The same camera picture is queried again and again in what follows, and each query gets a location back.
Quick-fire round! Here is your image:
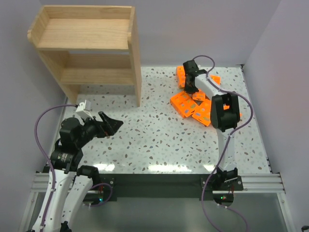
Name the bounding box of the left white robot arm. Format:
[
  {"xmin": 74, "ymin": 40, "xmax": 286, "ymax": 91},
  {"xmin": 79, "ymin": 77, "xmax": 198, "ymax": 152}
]
[{"xmin": 31, "ymin": 112, "xmax": 123, "ymax": 232}]

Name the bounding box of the orange sponge box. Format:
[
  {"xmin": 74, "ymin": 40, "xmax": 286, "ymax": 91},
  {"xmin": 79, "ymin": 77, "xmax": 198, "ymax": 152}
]
[
  {"xmin": 176, "ymin": 66, "xmax": 185, "ymax": 89},
  {"xmin": 223, "ymin": 103, "xmax": 242, "ymax": 119},
  {"xmin": 192, "ymin": 90, "xmax": 206, "ymax": 102},
  {"xmin": 170, "ymin": 91, "xmax": 197, "ymax": 118},
  {"xmin": 192, "ymin": 99, "xmax": 211, "ymax": 127},
  {"xmin": 211, "ymin": 75, "xmax": 221, "ymax": 85}
]

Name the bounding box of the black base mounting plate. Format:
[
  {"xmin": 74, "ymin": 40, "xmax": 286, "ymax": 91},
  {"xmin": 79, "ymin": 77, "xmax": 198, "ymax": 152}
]
[{"xmin": 83, "ymin": 173, "xmax": 243, "ymax": 203}]

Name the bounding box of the wooden two-tier shelf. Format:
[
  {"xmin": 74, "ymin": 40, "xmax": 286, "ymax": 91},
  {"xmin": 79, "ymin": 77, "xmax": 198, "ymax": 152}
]
[{"xmin": 27, "ymin": 5, "xmax": 142, "ymax": 103}]

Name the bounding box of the aluminium rail frame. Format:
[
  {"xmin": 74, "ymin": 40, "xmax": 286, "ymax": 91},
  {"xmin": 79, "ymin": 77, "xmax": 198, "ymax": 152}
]
[{"xmin": 18, "ymin": 64, "xmax": 296, "ymax": 232}]

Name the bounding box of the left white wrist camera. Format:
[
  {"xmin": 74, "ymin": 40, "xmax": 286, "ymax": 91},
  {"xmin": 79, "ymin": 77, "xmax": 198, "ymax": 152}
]
[{"xmin": 75, "ymin": 100, "xmax": 93, "ymax": 120}]

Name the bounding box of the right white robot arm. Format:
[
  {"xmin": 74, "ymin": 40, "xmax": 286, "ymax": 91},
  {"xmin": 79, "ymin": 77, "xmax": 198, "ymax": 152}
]
[{"xmin": 183, "ymin": 60, "xmax": 240, "ymax": 190}]

